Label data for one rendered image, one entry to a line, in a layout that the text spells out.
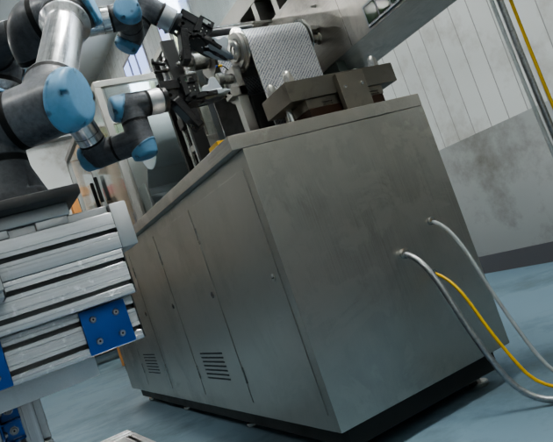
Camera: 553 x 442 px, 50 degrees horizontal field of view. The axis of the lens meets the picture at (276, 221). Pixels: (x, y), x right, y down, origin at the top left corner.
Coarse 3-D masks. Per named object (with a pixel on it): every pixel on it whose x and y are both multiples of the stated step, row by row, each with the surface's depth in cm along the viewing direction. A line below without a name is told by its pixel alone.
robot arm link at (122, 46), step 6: (144, 18) 182; (144, 24) 182; (150, 24) 185; (144, 30) 182; (120, 36) 180; (126, 36) 177; (132, 36) 177; (138, 36) 178; (144, 36) 184; (114, 42) 182; (120, 42) 179; (126, 42) 179; (132, 42) 180; (138, 42) 182; (120, 48) 183; (126, 48) 181; (132, 48) 181; (138, 48) 183; (132, 54) 184
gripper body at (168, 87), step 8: (168, 80) 175; (176, 80) 176; (184, 80) 175; (192, 80) 177; (160, 88) 173; (168, 88) 174; (176, 88) 175; (184, 88) 174; (192, 88) 177; (168, 96) 172; (184, 96) 175; (192, 96) 176; (168, 104) 172; (192, 104) 178
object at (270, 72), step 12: (276, 60) 194; (288, 60) 196; (300, 60) 198; (312, 60) 200; (264, 72) 191; (276, 72) 193; (300, 72) 197; (312, 72) 199; (264, 84) 190; (276, 84) 192
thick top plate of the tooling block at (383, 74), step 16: (384, 64) 187; (304, 80) 173; (320, 80) 175; (368, 80) 183; (384, 80) 186; (272, 96) 177; (288, 96) 170; (304, 96) 172; (320, 96) 176; (272, 112) 180
